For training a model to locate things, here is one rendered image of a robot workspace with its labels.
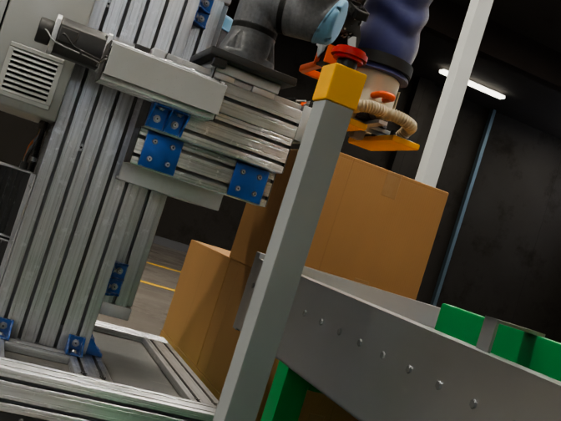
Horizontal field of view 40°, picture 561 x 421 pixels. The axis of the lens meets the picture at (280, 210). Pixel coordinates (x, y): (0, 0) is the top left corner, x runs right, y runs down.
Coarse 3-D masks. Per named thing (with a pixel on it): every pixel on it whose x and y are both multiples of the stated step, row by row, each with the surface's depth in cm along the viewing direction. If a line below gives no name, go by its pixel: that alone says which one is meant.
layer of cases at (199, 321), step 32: (192, 256) 320; (224, 256) 281; (192, 288) 306; (224, 288) 270; (192, 320) 293; (224, 320) 260; (192, 352) 281; (224, 352) 251; (320, 416) 224; (352, 416) 228
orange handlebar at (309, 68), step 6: (300, 66) 242; (306, 66) 236; (312, 66) 231; (306, 72) 240; (312, 72) 243; (318, 72) 243; (318, 78) 244; (372, 96) 245; (378, 96) 242; (384, 96) 240; (390, 96) 240; (384, 102) 247
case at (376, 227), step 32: (288, 160) 249; (352, 160) 221; (352, 192) 222; (384, 192) 225; (416, 192) 229; (256, 224) 258; (320, 224) 219; (352, 224) 223; (384, 224) 226; (416, 224) 230; (320, 256) 220; (352, 256) 223; (384, 256) 227; (416, 256) 231; (384, 288) 228; (416, 288) 232
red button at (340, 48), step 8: (336, 48) 145; (344, 48) 144; (352, 48) 144; (336, 56) 146; (344, 56) 144; (352, 56) 144; (360, 56) 144; (344, 64) 145; (352, 64) 145; (360, 64) 147
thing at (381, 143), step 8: (368, 136) 257; (376, 136) 252; (384, 136) 246; (392, 136) 241; (352, 144) 272; (360, 144) 267; (368, 144) 261; (376, 144) 256; (384, 144) 251; (392, 144) 246; (400, 144) 242; (408, 144) 242; (416, 144) 243
